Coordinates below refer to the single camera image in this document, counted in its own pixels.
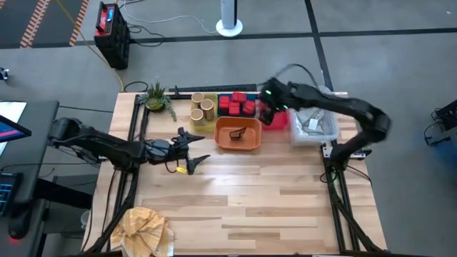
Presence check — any yellow checked cloth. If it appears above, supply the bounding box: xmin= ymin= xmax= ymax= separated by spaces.
xmin=109 ymin=206 xmax=175 ymax=257

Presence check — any grey cloth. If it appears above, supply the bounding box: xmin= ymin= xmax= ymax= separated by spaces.
xmin=295 ymin=108 xmax=333 ymax=136

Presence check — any small potted green plant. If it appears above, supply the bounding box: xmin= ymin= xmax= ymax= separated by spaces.
xmin=139 ymin=81 xmax=178 ymax=122

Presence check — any computer monitor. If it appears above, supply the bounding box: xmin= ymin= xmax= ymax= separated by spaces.
xmin=0 ymin=101 xmax=33 ymax=144

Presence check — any clear plastic tub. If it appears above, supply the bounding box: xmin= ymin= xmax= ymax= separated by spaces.
xmin=288 ymin=85 xmax=341 ymax=148

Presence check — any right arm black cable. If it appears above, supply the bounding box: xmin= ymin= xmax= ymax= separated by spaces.
xmin=273 ymin=63 xmax=321 ymax=89

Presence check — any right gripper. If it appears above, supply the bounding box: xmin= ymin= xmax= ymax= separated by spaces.
xmin=256 ymin=79 xmax=292 ymax=126

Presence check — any white floor cable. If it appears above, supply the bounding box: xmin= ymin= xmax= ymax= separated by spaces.
xmin=121 ymin=3 xmax=217 ymax=35

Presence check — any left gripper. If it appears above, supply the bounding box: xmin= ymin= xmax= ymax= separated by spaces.
xmin=170 ymin=126 xmax=212 ymax=176

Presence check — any white tower fan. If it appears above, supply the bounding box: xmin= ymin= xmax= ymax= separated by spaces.
xmin=215 ymin=0 xmax=244 ymax=39

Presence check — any black keyboard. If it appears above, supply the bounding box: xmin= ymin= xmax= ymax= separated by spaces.
xmin=0 ymin=172 xmax=22 ymax=218

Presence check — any yellow plastic bin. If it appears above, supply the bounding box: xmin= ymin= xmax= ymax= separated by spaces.
xmin=189 ymin=92 xmax=220 ymax=133

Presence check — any computer mouse with red light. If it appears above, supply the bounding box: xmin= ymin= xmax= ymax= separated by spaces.
xmin=8 ymin=207 xmax=34 ymax=241

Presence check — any black floor cable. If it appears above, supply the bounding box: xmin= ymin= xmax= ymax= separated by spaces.
xmin=126 ymin=23 xmax=167 ymax=49

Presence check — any blue plastic bin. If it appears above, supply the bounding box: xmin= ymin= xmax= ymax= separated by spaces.
xmin=217 ymin=92 xmax=259 ymax=119

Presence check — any black desk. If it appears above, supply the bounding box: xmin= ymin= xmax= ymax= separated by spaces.
xmin=0 ymin=100 xmax=94 ymax=222

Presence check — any red plastic bin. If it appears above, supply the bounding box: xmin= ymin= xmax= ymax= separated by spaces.
xmin=262 ymin=101 xmax=290 ymax=131

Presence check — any black cable loop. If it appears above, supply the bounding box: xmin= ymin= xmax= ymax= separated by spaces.
xmin=123 ymin=81 xmax=149 ymax=94

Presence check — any orange plastic bin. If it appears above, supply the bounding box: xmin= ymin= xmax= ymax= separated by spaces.
xmin=214 ymin=116 xmax=263 ymax=152

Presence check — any black and red toolbox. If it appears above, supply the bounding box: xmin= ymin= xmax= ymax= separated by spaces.
xmin=94 ymin=1 xmax=131 ymax=71

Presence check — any black equipment with cables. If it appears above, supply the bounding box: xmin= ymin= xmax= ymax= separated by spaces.
xmin=423 ymin=99 xmax=457 ymax=148

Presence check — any yellow floor cable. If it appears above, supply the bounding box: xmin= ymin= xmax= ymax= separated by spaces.
xmin=55 ymin=0 xmax=125 ymax=93

